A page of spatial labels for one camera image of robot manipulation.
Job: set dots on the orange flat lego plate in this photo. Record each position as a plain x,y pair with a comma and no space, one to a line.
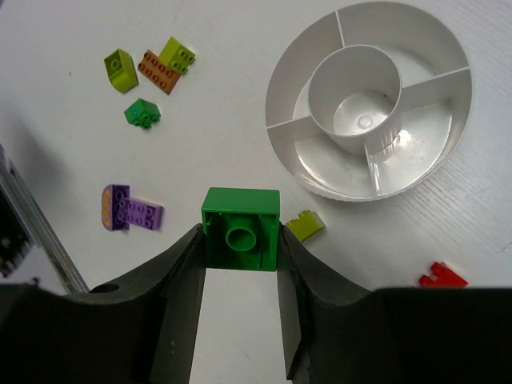
159,74

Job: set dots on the dark green square lego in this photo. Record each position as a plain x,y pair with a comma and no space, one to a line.
241,228

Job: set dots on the purple lego assembly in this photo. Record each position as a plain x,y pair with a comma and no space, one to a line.
120,211

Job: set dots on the aluminium table front rail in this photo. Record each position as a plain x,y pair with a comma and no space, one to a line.
30,249

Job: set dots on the lime green tall lego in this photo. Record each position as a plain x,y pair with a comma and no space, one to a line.
176,56

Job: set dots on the lime green sloped lego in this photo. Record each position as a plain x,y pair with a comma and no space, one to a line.
121,71

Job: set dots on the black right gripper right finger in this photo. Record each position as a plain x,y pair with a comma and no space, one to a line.
335,331

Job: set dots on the lime green curved lego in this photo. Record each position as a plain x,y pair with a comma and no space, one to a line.
305,225

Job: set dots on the white round divided container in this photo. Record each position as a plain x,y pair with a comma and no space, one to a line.
369,101

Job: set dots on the dark green sloped lego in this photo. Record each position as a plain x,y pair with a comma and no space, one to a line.
142,114

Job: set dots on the red long lego brick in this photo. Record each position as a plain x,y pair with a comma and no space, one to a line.
440,275

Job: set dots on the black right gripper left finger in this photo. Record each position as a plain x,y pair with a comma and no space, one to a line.
138,328

